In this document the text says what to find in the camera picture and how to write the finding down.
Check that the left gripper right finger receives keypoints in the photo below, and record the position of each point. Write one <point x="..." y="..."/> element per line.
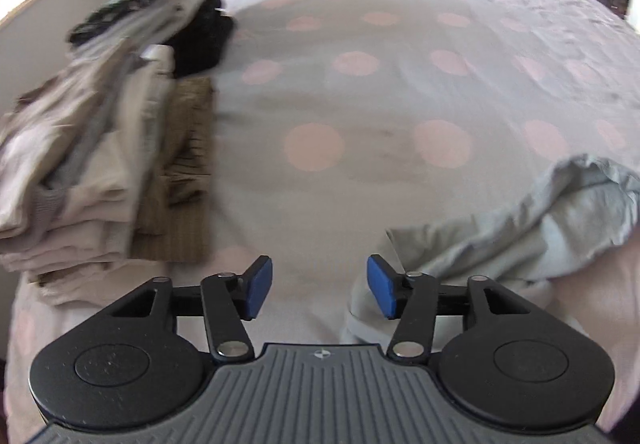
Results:
<point x="500" y="358"/>

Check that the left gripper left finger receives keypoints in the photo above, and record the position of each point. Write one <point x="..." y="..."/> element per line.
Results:
<point x="144" y="357"/>

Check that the light blue garment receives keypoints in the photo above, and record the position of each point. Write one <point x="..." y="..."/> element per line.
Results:
<point x="571" y="245"/>

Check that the near folded clothes stack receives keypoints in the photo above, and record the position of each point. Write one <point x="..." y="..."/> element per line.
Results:
<point x="105" y="176"/>

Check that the folded clothes stack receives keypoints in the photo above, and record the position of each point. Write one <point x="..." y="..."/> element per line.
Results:
<point x="105" y="176"/>
<point x="197" y="31"/>

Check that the far folded clothes stack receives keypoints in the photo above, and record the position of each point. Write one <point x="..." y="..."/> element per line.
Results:
<point x="197" y="31"/>

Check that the polka dot bed sheet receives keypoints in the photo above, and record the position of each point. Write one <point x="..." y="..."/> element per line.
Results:
<point x="336" y="120"/>

